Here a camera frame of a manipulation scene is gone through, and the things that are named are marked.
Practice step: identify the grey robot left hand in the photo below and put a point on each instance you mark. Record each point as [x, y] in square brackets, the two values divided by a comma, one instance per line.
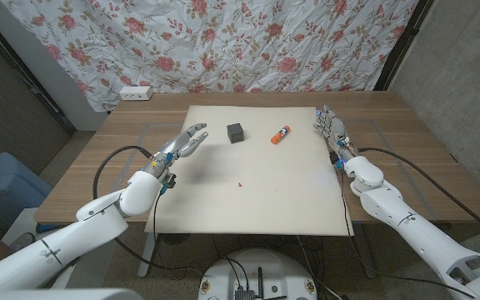
[173, 152]

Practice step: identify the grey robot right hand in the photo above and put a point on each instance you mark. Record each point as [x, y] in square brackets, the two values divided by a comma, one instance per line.
[335, 131]

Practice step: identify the cream foam board mat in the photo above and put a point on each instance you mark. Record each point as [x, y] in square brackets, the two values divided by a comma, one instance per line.
[256, 200]

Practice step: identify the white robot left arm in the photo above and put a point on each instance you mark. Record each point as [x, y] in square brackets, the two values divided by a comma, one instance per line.
[77, 237]

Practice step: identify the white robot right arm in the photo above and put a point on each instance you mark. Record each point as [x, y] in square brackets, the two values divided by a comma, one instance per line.
[411, 229]

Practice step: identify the orange glue stick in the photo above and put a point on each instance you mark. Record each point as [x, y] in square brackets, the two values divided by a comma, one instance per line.
[280, 135]

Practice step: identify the dark grey block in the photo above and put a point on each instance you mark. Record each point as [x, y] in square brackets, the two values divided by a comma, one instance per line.
[235, 133]

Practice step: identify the white power strip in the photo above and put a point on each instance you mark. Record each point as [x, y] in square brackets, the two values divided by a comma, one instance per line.
[136, 93]

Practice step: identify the black backdrop pole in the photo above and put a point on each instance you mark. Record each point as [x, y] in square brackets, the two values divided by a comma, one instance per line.
[403, 46]
[36, 88]

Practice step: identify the table leg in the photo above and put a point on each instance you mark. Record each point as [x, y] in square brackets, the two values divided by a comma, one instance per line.
[146, 258]
[365, 258]

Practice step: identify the floral backdrop cloth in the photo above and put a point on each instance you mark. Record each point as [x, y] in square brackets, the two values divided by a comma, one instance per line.
[223, 41]

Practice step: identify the white robot torso base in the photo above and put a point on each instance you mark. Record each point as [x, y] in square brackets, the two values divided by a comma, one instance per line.
[281, 271]

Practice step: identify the white floor box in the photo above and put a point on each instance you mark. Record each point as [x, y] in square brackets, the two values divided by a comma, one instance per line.
[23, 221]

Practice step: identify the blue storage bin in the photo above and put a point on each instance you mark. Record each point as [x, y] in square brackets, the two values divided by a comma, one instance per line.
[11, 191]

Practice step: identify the white robot chest panel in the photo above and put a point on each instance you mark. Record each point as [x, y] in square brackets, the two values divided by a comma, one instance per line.
[56, 295]

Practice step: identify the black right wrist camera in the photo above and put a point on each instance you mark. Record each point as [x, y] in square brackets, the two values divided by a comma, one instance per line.
[334, 157]

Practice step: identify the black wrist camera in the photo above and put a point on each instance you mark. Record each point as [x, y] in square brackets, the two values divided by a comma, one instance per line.
[334, 157]
[170, 180]

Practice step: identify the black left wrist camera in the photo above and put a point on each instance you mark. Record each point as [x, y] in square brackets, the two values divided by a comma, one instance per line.
[170, 180]

